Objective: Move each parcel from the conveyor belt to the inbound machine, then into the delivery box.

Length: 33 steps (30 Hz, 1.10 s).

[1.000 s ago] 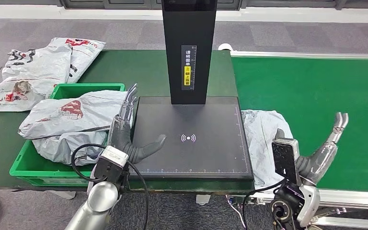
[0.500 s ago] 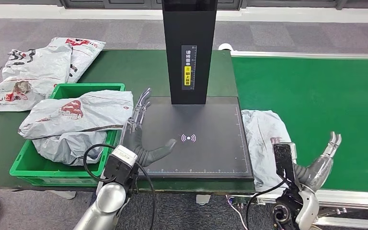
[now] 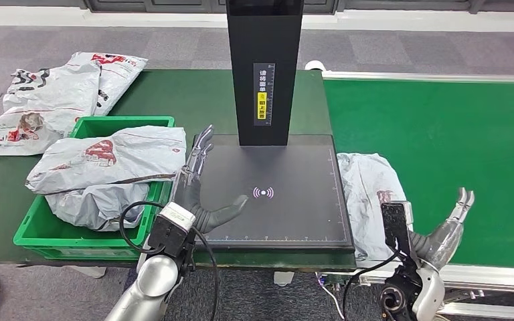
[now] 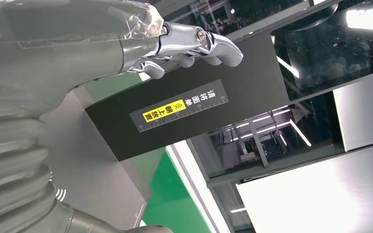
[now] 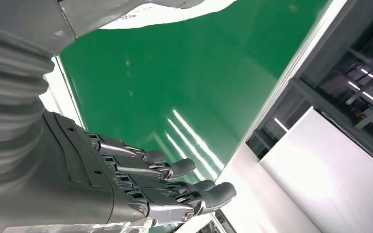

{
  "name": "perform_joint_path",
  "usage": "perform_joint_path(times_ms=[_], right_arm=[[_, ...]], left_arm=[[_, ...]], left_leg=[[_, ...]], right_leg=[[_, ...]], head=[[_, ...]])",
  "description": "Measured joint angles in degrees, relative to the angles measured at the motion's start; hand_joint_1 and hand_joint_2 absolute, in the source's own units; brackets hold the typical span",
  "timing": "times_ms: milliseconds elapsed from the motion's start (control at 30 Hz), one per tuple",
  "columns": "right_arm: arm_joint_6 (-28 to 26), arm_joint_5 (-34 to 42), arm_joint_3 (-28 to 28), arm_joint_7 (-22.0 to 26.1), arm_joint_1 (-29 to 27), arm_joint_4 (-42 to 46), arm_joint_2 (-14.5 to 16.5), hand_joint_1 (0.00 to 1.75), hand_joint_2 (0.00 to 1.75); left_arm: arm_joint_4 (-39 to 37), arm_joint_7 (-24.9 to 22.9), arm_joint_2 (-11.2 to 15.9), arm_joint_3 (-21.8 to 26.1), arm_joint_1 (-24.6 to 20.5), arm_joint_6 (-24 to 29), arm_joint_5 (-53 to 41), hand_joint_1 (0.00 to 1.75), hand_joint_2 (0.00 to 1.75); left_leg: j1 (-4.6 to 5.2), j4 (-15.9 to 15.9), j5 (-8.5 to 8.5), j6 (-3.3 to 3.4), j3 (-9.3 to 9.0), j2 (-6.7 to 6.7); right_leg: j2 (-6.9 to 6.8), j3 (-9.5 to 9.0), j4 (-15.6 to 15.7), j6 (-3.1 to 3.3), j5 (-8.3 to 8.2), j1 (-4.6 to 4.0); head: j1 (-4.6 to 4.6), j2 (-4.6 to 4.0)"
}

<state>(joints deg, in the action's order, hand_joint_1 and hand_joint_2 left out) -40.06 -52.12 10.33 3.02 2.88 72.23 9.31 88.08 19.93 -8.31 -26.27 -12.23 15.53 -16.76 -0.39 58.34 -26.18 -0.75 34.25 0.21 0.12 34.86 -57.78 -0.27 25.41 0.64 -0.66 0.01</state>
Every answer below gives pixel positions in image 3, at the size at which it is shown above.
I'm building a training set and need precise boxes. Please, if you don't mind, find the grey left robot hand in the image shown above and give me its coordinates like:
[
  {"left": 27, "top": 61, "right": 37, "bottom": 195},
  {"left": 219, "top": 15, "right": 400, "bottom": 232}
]
[{"left": 169, "top": 124, "right": 250, "bottom": 235}]

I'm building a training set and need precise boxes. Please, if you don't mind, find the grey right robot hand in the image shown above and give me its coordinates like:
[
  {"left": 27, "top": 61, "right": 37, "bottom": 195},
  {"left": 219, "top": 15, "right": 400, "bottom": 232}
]
[{"left": 410, "top": 187, "right": 476, "bottom": 271}]

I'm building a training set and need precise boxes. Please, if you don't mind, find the grey parcel bag red logo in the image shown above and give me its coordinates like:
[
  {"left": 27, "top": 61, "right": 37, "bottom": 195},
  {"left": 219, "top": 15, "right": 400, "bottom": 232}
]
[{"left": 25, "top": 126, "right": 188, "bottom": 196}]

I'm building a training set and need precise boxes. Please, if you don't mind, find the grey parcel bag faded print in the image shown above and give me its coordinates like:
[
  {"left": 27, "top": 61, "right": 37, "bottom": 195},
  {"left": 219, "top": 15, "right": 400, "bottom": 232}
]
[{"left": 337, "top": 152, "right": 411, "bottom": 269}]

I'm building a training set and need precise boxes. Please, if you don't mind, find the green conveyor belt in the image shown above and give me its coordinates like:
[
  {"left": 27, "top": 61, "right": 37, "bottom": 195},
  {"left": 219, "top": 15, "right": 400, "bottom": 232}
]
[{"left": 323, "top": 78, "right": 514, "bottom": 270}]

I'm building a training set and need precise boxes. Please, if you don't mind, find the white table foot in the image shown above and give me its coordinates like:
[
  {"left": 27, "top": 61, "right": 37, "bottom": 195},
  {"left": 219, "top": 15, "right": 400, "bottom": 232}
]
[
  {"left": 274, "top": 271, "right": 294, "bottom": 288},
  {"left": 68, "top": 266, "right": 106, "bottom": 280}
]

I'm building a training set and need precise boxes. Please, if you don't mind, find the black yellow column label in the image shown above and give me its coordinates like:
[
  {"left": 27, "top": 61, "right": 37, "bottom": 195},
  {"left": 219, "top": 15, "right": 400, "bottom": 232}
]
[{"left": 252, "top": 62, "right": 276, "bottom": 127}]

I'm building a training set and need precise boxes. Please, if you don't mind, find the green plastic crate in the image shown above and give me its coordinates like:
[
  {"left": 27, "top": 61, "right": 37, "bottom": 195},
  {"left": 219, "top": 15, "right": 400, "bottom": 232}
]
[{"left": 13, "top": 116, "right": 176, "bottom": 261}]

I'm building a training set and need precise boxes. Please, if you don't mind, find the white bag with red print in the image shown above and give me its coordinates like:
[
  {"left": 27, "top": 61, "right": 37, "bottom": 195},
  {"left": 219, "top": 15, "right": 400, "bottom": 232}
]
[{"left": 69, "top": 52, "right": 149, "bottom": 118}]

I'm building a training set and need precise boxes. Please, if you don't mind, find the black scanner column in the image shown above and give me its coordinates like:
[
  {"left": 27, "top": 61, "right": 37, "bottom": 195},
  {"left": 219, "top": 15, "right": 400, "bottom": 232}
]
[{"left": 226, "top": 0, "right": 305, "bottom": 147}]

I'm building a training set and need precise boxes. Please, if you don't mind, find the white bag with face print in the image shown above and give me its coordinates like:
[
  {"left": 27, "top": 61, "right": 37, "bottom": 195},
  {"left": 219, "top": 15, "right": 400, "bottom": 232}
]
[{"left": 0, "top": 60, "right": 101, "bottom": 156}]

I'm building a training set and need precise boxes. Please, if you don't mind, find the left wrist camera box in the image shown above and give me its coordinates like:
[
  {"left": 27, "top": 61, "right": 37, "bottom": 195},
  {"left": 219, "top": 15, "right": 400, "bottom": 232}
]
[{"left": 147, "top": 201, "right": 197, "bottom": 259}]

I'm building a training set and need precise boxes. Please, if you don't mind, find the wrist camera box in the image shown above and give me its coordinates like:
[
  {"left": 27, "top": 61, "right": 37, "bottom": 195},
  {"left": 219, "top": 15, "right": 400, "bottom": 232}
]
[
  {"left": 381, "top": 200, "right": 414, "bottom": 262},
  {"left": 147, "top": 201, "right": 197, "bottom": 259}
]

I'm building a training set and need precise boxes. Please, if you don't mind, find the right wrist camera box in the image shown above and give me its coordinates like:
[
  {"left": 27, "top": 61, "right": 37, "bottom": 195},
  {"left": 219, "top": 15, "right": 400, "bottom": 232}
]
[{"left": 381, "top": 200, "right": 414, "bottom": 262}]

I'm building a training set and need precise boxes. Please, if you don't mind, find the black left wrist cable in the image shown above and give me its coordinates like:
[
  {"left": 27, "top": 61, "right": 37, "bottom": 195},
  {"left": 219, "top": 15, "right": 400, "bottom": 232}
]
[{"left": 118, "top": 200, "right": 221, "bottom": 321}]

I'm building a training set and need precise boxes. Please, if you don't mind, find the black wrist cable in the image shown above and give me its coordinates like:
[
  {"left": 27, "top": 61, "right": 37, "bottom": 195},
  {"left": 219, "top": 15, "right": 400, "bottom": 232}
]
[
  {"left": 118, "top": 200, "right": 221, "bottom": 321},
  {"left": 342, "top": 250, "right": 402, "bottom": 321}
]

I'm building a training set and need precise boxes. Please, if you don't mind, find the black scanner base plate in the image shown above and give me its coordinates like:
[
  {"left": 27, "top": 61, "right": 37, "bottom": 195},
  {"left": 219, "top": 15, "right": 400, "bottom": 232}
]
[{"left": 173, "top": 134, "right": 355, "bottom": 254}]

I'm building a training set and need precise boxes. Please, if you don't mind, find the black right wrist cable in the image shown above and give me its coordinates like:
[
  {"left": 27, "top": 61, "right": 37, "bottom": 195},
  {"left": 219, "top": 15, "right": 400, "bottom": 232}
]
[{"left": 342, "top": 250, "right": 402, "bottom": 321}]

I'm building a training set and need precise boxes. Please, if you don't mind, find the white loose wire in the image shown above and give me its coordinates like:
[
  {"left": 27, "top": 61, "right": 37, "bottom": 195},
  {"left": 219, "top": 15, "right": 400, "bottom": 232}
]
[{"left": 317, "top": 274, "right": 345, "bottom": 321}]

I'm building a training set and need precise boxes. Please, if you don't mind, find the dark glass partition frame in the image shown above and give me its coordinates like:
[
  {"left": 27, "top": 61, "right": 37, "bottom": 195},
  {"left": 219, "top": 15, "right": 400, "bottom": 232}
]
[{"left": 83, "top": 0, "right": 514, "bottom": 14}]

